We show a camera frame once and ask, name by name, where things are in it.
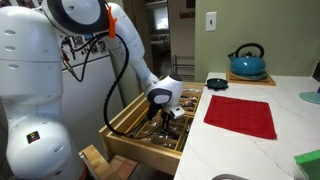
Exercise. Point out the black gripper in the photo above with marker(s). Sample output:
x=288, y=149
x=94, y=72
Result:
x=167, y=113

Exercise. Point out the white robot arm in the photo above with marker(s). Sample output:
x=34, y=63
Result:
x=37, y=86

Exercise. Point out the wooden kitchen drawer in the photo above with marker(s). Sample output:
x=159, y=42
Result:
x=164, y=160

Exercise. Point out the red cloth napkin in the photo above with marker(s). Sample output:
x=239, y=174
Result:
x=242, y=116

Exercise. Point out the near wooden cutlery tray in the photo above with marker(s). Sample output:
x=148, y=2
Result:
x=157, y=132

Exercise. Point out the wooden cutlery tray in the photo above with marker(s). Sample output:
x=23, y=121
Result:
x=187, y=98
x=157, y=132

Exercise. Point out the far wooden cutlery tray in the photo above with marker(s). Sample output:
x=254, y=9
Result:
x=187, y=98

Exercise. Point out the metal rack in hallway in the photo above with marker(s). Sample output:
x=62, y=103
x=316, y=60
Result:
x=183, y=66

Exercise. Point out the small dark bowl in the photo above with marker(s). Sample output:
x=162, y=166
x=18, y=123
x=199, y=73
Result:
x=217, y=84

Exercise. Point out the white refrigerator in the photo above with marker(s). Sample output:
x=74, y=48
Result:
x=83, y=97

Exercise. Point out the wooden step stool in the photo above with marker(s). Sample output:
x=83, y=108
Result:
x=97, y=166

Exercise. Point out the blue tea kettle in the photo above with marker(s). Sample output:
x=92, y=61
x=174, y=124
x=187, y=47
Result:
x=247, y=64

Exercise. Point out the wooden trivet board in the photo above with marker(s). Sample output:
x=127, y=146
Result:
x=232, y=78

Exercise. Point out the light blue plate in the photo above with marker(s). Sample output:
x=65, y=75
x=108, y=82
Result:
x=312, y=97

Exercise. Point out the green sponge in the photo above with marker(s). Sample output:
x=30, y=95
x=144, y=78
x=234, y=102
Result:
x=309, y=164

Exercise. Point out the white wall light switch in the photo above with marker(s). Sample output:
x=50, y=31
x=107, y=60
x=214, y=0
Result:
x=211, y=18

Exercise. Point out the orange cable clip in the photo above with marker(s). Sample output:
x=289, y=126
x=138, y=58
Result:
x=112, y=23

